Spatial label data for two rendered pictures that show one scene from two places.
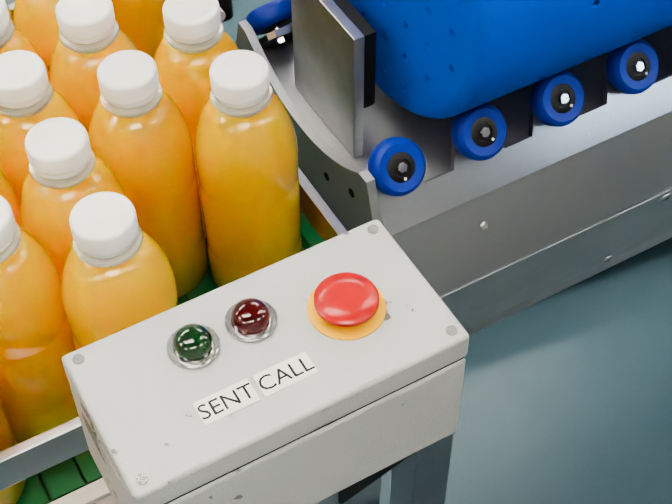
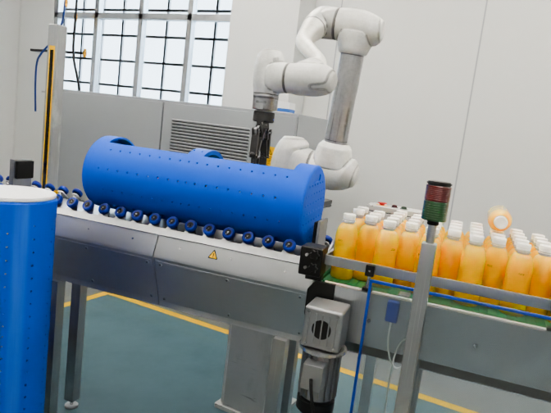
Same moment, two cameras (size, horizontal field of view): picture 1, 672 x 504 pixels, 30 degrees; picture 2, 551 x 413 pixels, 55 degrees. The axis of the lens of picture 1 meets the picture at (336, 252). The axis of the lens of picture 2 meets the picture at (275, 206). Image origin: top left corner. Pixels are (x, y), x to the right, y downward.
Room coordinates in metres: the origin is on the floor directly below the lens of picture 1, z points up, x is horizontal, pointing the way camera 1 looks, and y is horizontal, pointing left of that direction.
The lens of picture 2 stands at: (2.08, 1.26, 1.34)
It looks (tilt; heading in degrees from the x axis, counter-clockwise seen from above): 8 degrees down; 228
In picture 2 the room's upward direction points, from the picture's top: 7 degrees clockwise
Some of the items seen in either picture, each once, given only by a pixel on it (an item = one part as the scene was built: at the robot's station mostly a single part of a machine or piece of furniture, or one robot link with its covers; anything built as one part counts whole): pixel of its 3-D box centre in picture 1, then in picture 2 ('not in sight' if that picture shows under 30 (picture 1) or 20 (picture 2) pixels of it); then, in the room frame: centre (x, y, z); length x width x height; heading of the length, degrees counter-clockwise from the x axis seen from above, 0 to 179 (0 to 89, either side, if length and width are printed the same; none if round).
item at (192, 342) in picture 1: (192, 341); not in sight; (0.39, 0.08, 1.11); 0.02 x 0.02 x 0.01
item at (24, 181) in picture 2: not in sight; (21, 177); (1.40, -1.16, 1.00); 0.10 x 0.04 x 0.15; 29
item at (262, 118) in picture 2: not in sight; (262, 124); (0.88, -0.22, 1.35); 0.08 x 0.07 x 0.09; 29
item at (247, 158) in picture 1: (249, 185); not in sight; (0.61, 0.06, 0.99); 0.07 x 0.07 x 0.19
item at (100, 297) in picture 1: (127, 327); not in sight; (0.49, 0.14, 0.99); 0.07 x 0.07 x 0.19
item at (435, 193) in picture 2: not in sight; (438, 192); (0.88, 0.51, 1.23); 0.06 x 0.06 x 0.04
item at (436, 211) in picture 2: not in sight; (434, 210); (0.88, 0.51, 1.18); 0.06 x 0.06 x 0.05
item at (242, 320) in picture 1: (250, 315); not in sight; (0.41, 0.05, 1.11); 0.02 x 0.02 x 0.01
